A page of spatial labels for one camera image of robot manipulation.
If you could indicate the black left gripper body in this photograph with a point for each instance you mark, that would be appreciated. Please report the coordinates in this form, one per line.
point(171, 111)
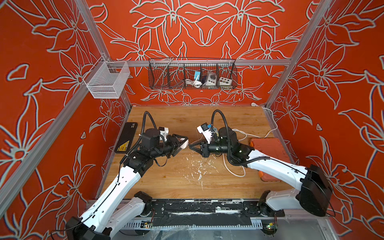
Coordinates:
point(169, 148)

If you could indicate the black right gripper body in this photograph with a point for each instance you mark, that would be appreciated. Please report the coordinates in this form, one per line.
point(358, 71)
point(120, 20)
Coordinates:
point(212, 149)

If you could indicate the pink earbuds case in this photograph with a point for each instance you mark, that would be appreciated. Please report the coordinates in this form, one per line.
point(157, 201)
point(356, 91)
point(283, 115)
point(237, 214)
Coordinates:
point(185, 143)

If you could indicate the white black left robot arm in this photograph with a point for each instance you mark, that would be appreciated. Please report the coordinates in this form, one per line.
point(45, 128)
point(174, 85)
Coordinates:
point(104, 219)

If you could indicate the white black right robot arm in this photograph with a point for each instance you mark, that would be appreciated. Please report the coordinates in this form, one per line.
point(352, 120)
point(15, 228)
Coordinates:
point(311, 191)

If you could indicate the black flat tool case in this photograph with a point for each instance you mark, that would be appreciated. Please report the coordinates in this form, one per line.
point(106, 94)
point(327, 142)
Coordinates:
point(126, 138)

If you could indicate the red plastic toolbox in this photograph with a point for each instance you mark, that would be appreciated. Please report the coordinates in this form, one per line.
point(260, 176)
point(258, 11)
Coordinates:
point(271, 147)

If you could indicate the white round socket adapter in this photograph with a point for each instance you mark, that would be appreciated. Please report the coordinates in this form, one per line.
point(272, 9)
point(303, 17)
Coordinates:
point(211, 79)

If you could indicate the blue white charger in basket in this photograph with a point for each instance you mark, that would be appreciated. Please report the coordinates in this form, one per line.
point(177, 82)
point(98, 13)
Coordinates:
point(197, 76)

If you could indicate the white cube socket adapter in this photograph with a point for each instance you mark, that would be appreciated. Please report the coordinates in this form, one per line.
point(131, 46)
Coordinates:
point(225, 83)

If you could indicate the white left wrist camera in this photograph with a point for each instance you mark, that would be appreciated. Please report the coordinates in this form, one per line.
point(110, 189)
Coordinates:
point(164, 131)

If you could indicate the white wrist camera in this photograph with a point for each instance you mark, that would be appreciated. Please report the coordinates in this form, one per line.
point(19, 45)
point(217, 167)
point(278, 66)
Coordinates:
point(205, 130)
point(164, 131)

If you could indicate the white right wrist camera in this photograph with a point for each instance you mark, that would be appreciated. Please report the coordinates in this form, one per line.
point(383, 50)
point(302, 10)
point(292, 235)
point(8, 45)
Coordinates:
point(205, 130)

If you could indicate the black wire wall basket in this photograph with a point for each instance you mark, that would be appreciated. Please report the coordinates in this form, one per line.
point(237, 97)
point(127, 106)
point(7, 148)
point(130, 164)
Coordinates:
point(178, 73)

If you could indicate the white mesh wall basket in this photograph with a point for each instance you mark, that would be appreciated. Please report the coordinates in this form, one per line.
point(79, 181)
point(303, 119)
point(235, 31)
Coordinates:
point(102, 83)

